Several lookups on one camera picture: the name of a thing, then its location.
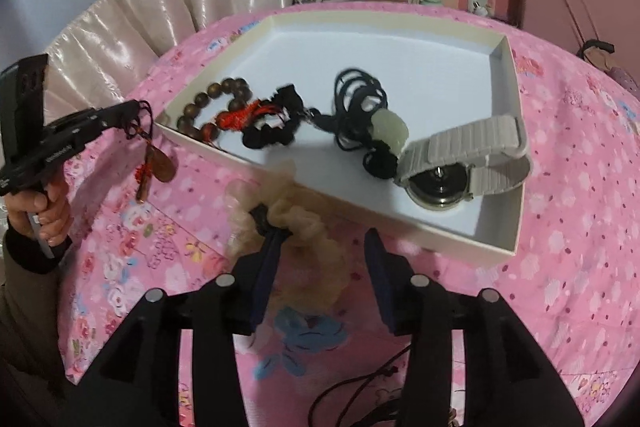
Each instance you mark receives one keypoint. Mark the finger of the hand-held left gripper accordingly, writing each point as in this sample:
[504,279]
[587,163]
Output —
[100,119]

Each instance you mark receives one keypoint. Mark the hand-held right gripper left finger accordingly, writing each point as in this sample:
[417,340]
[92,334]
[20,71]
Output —
[265,267]

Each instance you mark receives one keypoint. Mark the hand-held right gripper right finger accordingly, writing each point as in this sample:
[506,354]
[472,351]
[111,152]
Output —
[377,272]

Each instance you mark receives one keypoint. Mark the cream scrunchie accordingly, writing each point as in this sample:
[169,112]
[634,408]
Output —
[310,227]

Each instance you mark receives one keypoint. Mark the beige band wristwatch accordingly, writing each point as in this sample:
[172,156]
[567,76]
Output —
[475,137]

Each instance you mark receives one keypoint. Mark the shallow white box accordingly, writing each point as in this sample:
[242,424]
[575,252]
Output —
[400,57]

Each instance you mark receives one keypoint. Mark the person's left forearm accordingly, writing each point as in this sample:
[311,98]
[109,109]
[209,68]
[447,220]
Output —
[30,307]

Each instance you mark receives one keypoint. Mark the person's left hand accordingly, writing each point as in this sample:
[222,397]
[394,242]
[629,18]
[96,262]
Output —
[55,217]

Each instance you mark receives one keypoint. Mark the pink floral bedsheet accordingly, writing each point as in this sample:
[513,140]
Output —
[575,257]

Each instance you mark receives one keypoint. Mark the small white object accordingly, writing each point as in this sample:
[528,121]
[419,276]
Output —
[481,9]

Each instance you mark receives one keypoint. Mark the purple pillow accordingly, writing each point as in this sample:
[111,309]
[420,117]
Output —
[626,76]

